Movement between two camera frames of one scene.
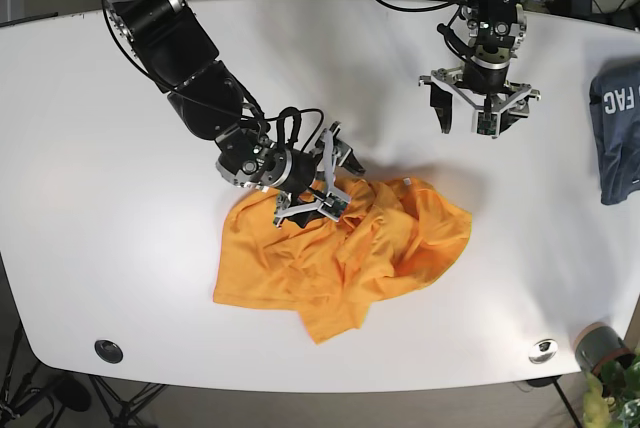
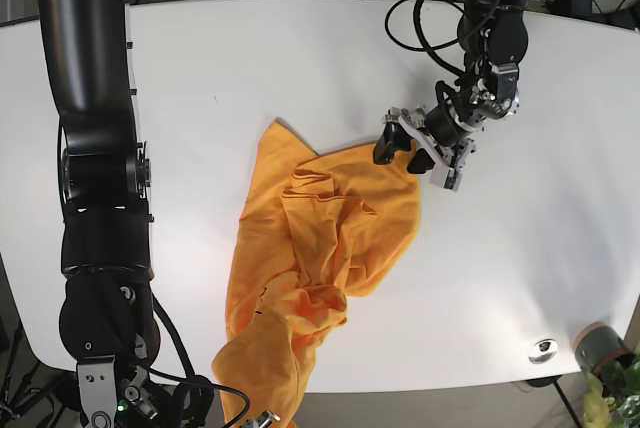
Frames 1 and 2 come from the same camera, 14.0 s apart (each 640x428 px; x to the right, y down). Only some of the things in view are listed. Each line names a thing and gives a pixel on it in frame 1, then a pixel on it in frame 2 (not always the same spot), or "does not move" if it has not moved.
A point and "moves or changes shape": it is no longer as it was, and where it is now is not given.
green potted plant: [611, 397] does not move
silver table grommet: [543, 351] does not move
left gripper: [260, 160] -> [114, 392]
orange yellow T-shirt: [399, 238] moves or changes shape
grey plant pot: [598, 343] does not move
